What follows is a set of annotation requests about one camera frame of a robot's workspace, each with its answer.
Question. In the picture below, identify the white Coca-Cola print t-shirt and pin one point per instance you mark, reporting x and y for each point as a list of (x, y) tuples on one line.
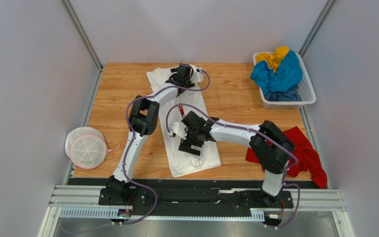
[(181, 163)]

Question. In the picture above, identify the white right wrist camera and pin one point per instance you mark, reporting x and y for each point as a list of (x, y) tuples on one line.
[(178, 129)]

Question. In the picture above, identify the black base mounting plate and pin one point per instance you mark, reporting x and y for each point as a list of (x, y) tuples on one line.
[(195, 198)]

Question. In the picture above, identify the aluminium corner post left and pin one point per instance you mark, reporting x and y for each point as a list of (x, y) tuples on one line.
[(74, 18)]

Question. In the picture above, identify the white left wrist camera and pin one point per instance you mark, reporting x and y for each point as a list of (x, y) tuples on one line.
[(197, 75)]

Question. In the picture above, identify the white mesh laundry bag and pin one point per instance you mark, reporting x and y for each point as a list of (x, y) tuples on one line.
[(86, 147)]

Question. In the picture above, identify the red t-shirt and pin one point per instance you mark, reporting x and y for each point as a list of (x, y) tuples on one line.
[(308, 158)]

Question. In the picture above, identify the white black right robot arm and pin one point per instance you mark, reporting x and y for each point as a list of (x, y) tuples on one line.
[(271, 147)]

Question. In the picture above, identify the white plastic laundry basket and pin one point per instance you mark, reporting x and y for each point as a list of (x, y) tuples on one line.
[(305, 91)]

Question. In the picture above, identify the aluminium corner post right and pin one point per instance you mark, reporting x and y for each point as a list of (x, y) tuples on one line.
[(319, 22)]

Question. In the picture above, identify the blue t-shirt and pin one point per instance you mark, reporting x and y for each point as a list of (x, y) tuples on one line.
[(288, 75)]

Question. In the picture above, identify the aluminium frame rail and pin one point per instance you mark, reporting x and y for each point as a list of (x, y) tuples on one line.
[(75, 201)]

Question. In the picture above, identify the yellow t-shirt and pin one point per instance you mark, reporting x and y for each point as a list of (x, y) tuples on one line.
[(273, 59)]

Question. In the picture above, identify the aluminium corner post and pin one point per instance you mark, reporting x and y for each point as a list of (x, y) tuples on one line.
[(74, 18), (319, 22)]

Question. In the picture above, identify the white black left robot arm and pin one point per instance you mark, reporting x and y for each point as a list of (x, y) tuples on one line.
[(142, 117)]

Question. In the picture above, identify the dark blue denim garment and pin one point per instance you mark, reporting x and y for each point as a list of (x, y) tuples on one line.
[(291, 95)]

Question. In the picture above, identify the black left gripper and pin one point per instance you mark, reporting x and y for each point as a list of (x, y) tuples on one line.
[(190, 84)]

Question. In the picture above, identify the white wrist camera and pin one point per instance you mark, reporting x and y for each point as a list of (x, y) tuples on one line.
[(197, 75), (178, 129)]

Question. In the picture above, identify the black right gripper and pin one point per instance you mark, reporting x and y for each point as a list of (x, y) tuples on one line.
[(191, 143)]

